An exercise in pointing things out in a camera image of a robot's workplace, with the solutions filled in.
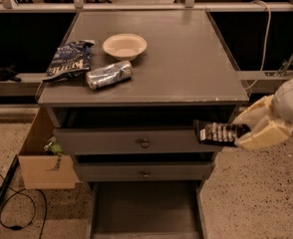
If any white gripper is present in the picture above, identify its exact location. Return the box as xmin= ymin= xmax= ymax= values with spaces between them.
xmin=232 ymin=79 xmax=293 ymax=150

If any black rxbar chocolate wrapper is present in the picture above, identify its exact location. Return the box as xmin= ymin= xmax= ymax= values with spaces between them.
xmin=193 ymin=119 xmax=250 ymax=147

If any grey middle drawer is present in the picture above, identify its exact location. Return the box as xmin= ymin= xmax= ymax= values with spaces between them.
xmin=74 ymin=161 xmax=214 ymax=182

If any grey wooden drawer cabinet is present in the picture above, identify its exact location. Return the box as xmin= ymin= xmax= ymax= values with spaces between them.
xmin=36 ymin=9 xmax=250 ymax=239

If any grey open bottom drawer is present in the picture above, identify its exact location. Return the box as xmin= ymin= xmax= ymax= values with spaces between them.
xmin=86 ymin=181 xmax=208 ymax=239

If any grey top drawer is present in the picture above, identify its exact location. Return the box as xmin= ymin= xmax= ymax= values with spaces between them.
xmin=54 ymin=128 xmax=222 ymax=155

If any crushed silver drink can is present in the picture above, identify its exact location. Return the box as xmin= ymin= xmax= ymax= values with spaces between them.
xmin=86 ymin=61 xmax=134 ymax=90

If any white paper bowl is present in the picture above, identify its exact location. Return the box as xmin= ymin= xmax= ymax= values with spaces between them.
xmin=103 ymin=34 xmax=147 ymax=61

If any blue kettle chips bag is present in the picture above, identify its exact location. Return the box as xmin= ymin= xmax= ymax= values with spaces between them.
xmin=42 ymin=40 xmax=95 ymax=82

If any green item in box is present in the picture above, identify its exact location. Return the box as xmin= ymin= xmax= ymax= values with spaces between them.
xmin=44 ymin=136 xmax=63 ymax=154

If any brown cardboard box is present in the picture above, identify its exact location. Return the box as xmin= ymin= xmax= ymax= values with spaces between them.
xmin=18 ymin=109 xmax=78 ymax=189

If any black object on shelf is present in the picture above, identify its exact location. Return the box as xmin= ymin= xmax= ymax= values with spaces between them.
xmin=0 ymin=65 xmax=21 ymax=82

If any black floor bar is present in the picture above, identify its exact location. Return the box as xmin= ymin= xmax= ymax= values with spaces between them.
xmin=0 ymin=154 xmax=21 ymax=239

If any white hanging cable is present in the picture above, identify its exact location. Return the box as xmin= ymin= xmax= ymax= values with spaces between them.
xmin=243 ymin=0 xmax=273 ymax=92

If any metal clamp bracket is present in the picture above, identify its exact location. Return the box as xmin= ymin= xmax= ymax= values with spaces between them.
xmin=265 ymin=60 xmax=292 ymax=77

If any black floor cable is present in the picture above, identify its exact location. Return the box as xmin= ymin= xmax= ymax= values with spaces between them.
xmin=0 ymin=154 xmax=49 ymax=239

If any metal railing frame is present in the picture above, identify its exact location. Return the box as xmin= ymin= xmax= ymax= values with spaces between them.
xmin=0 ymin=0 xmax=293 ymax=13

